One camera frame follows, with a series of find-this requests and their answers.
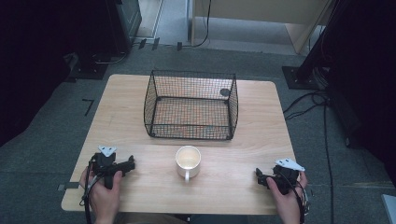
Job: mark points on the black floor tape piece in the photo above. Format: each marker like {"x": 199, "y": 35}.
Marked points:
{"x": 142, "y": 43}
{"x": 155, "y": 43}
{"x": 179, "y": 46}

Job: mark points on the white box corner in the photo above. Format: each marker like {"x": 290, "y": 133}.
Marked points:
{"x": 390, "y": 210}

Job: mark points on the person's right hand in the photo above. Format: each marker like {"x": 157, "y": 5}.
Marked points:
{"x": 288, "y": 202}

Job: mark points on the light wooden furniture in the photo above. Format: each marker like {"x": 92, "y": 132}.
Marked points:
{"x": 258, "y": 15}

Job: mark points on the black cabinet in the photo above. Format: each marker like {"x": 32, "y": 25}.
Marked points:
{"x": 126, "y": 21}

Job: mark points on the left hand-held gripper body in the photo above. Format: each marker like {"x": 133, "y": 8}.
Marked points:
{"x": 105, "y": 163}

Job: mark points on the black stand base plate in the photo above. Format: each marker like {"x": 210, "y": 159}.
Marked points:
{"x": 88, "y": 68}

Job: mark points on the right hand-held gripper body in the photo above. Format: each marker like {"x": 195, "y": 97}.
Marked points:
{"x": 285, "y": 177}

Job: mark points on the black metal stand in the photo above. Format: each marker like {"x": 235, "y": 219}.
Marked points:
{"x": 314, "y": 53}

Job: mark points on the black angled tape mark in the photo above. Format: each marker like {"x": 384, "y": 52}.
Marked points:
{"x": 89, "y": 105}

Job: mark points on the white mug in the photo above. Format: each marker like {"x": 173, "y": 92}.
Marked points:
{"x": 188, "y": 161}

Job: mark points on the person's left hand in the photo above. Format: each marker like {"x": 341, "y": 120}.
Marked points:
{"x": 102, "y": 196}

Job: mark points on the grey tape strip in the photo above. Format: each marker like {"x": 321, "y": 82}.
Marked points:
{"x": 69, "y": 186}

